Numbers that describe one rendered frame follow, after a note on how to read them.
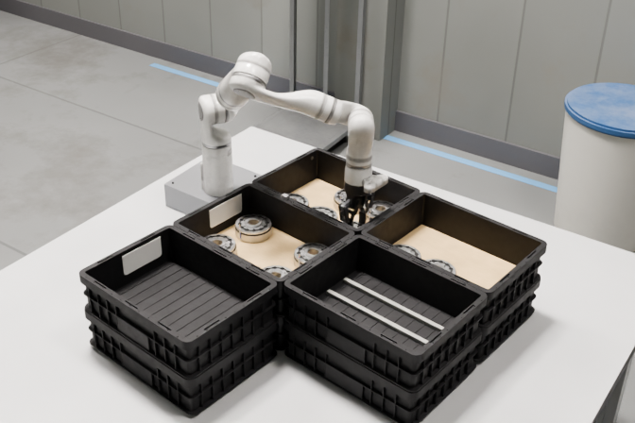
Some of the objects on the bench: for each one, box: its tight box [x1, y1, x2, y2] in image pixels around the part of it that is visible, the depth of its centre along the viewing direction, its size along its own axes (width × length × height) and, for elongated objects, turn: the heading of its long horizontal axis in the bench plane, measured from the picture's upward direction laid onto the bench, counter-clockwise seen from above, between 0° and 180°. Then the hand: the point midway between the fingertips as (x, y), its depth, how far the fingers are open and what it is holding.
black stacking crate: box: [473, 279, 541, 362], centre depth 236 cm, size 40×30×12 cm
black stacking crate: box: [84, 308, 278, 415], centre depth 218 cm, size 40×30×12 cm
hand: (355, 223), depth 244 cm, fingers open, 5 cm apart
